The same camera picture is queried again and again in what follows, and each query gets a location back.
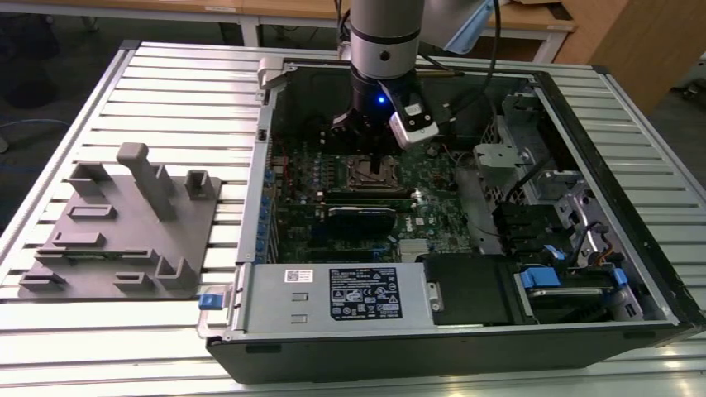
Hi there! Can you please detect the black plastic drive bracket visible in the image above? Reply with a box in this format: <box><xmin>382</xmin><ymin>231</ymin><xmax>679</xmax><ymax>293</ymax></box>
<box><xmin>493</xmin><ymin>203</ymin><xmax>565</xmax><ymax>258</ymax></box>

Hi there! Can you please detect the metal socket cover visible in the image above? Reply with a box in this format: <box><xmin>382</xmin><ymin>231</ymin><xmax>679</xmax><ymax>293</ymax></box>
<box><xmin>347</xmin><ymin>155</ymin><xmax>399</xmax><ymax>190</ymax></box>

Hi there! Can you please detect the silver perforated drive cage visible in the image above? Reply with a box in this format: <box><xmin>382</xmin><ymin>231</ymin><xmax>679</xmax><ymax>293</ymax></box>
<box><xmin>473</xmin><ymin>93</ymin><xmax>558</xmax><ymax>199</ymax></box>

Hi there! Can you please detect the grey parts rack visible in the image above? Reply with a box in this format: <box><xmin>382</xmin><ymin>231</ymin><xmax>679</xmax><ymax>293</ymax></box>
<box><xmin>16</xmin><ymin>142</ymin><xmax>223</xmax><ymax>299</ymax></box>

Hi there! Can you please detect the office chair base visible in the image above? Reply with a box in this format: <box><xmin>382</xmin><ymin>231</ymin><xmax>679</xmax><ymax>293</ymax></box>
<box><xmin>670</xmin><ymin>53</ymin><xmax>706</xmax><ymax>103</ymax></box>

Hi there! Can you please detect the CPU socket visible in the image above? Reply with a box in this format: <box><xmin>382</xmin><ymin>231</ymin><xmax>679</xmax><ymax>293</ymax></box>
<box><xmin>342</xmin><ymin>153</ymin><xmax>403</xmax><ymax>192</ymax></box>

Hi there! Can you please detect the silver power supply unit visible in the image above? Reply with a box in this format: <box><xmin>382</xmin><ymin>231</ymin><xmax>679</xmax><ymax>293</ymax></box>
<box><xmin>242</xmin><ymin>262</ymin><xmax>430</xmax><ymax>334</ymax></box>

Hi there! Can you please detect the black graphics card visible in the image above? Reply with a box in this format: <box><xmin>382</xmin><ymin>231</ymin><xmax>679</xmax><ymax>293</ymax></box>
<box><xmin>324</xmin><ymin>205</ymin><xmax>399</xmax><ymax>245</ymax></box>

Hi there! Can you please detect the black hard disk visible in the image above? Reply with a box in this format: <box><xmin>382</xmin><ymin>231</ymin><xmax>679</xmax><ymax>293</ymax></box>
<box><xmin>523</xmin><ymin>287</ymin><xmax>607</xmax><ymax>324</ymax></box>

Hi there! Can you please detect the black expansion slot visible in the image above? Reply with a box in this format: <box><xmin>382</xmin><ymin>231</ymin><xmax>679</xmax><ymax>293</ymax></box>
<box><xmin>306</xmin><ymin>246</ymin><xmax>387</xmax><ymax>263</ymax></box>

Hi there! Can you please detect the silver finned heatsink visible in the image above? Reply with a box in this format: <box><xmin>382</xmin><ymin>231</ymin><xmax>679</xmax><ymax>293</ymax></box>
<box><xmin>398</xmin><ymin>238</ymin><xmax>431</xmax><ymax>262</ymax></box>

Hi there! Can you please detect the silver CPU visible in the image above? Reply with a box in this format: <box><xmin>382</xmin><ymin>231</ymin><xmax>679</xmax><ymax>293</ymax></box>
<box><xmin>358</xmin><ymin>160</ymin><xmax>391</xmax><ymax>184</ymax></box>

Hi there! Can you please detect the green RAM stick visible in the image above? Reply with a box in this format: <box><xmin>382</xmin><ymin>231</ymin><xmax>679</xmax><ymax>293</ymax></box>
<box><xmin>323</xmin><ymin>196</ymin><xmax>417</xmax><ymax>209</ymax></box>

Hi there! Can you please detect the green motherboard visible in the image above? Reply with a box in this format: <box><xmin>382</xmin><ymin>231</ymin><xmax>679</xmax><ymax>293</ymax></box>
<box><xmin>270</xmin><ymin>136</ymin><xmax>481</xmax><ymax>264</ymax></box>

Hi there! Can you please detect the wooden desk white frame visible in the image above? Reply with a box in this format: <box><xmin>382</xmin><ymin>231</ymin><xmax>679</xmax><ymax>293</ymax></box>
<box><xmin>256</xmin><ymin>0</ymin><xmax>578</xmax><ymax>63</ymax></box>
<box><xmin>0</xmin><ymin>0</ymin><xmax>260</xmax><ymax>47</ymax></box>

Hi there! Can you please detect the blue disk carrier handle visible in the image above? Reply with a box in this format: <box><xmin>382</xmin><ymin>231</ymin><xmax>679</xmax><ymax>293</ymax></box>
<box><xmin>517</xmin><ymin>266</ymin><xmax>562</xmax><ymax>290</ymax></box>

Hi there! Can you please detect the wooden cabinet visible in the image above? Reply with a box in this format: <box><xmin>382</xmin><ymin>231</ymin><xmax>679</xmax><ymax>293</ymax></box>
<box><xmin>567</xmin><ymin>0</ymin><xmax>706</xmax><ymax>115</ymax></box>

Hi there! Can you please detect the orange black wire bundle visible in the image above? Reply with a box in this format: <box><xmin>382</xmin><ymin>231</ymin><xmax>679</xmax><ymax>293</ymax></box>
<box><xmin>585</xmin><ymin>221</ymin><xmax>617</xmax><ymax>268</ymax></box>

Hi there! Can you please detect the grey case latch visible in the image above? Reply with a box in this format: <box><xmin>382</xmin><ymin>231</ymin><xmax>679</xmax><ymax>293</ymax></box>
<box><xmin>258</xmin><ymin>57</ymin><xmax>290</xmax><ymax>90</ymax></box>

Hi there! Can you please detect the black PC case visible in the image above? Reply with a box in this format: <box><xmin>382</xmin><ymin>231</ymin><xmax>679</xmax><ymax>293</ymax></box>
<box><xmin>195</xmin><ymin>57</ymin><xmax>706</xmax><ymax>385</ymax></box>

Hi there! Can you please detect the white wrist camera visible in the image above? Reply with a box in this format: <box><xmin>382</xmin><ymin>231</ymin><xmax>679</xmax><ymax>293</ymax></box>
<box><xmin>387</xmin><ymin>103</ymin><xmax>442</xmax><ymax>149</ymax></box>

